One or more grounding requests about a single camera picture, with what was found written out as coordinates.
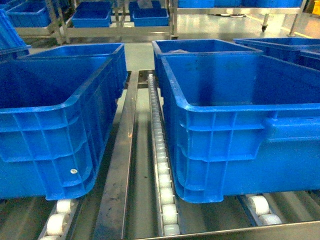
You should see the rear right blue crate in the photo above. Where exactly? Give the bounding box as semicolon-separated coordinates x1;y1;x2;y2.
152;39;263;88

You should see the far right blue crate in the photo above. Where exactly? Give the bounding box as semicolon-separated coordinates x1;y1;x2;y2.
233;37;320;70

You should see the metal shelf rack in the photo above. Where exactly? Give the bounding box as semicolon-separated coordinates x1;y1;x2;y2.
0;69;320;240

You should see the tilted blue crate far left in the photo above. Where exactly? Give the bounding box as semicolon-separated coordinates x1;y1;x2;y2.
0;9;31;63

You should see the background blue bin left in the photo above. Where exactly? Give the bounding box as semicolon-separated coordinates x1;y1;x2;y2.
6;1;51;28

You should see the rear left blue crate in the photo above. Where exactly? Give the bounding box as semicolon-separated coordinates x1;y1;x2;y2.
17;42;128;98

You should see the front right blue crate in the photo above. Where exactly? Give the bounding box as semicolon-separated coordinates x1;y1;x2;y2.
159;54;320;204

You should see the white roller track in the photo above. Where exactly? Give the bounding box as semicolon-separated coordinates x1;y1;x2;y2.
147;73;181;237

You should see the background blue bin centre-left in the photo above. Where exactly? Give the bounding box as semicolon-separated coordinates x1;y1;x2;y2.
71;1;112;28

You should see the background blue bin centre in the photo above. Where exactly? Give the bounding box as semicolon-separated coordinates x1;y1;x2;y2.
128;0;170;27

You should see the front left blue crate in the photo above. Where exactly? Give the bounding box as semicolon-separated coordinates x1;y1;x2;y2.
0;56;117;200

